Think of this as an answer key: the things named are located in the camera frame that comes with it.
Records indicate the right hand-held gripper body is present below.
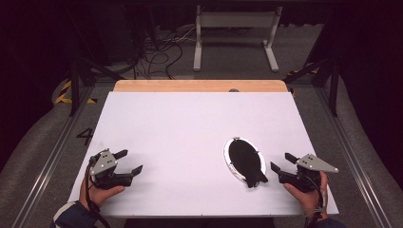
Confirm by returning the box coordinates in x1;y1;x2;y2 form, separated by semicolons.
278;153;339;194

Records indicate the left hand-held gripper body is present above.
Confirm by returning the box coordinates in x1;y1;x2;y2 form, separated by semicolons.
88;147;134;191

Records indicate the black cloth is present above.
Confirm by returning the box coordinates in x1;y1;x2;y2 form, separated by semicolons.
228;140;269;189

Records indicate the person's left hand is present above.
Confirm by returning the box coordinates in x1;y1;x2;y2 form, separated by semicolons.
79;180;126;209

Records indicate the person's right hand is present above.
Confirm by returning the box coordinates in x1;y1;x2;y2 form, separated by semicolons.
283;171;329;219

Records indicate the white board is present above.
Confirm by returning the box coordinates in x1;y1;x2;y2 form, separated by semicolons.
67;91;339;219

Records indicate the black metal stand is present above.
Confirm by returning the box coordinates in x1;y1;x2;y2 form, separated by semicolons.
283;56;341;117
67;47;125;117

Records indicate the yellow black floor tape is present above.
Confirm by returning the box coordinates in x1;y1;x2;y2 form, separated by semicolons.
54;80;98;105

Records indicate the wooden table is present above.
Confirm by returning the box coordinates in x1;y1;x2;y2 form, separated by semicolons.
113;79;289;93

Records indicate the dark equipment rack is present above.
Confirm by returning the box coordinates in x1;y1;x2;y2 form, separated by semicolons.
104;0;160;66

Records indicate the white metal stand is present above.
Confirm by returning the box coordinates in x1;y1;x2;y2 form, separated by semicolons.
193;4;283;73

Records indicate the left hand-held gripper cable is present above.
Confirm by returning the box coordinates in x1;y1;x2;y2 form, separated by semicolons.
85;155;111;228

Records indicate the hand-held gripper cable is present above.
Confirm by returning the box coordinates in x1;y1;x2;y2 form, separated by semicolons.
85;155;111;228
302;174;328;228

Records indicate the right hand-held gripper cable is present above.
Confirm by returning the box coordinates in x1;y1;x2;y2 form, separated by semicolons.
302;174;328;228

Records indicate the aluminium rail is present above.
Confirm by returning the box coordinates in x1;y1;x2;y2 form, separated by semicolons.
317;86;393;228
12;85;96;228

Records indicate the bundle of floor cables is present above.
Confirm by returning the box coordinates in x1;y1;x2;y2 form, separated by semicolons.
132;27;198;80

